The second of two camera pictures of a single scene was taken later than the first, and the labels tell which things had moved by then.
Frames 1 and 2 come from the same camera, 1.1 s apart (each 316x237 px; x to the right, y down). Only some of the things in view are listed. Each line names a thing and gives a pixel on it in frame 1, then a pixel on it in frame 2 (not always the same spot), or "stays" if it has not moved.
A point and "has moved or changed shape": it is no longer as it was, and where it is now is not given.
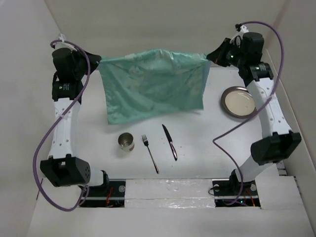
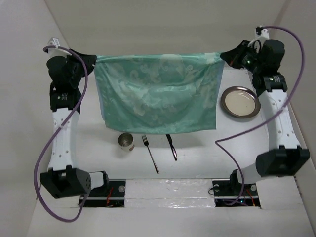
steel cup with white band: x=126 y=141 stays
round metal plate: x=238 y=102 stays
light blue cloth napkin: x=207 y=64 to x=221 y=69
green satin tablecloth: x=146 y=83 has moved or changed shape
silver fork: x=146 y=142 stays
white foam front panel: x=169 y=193 stays
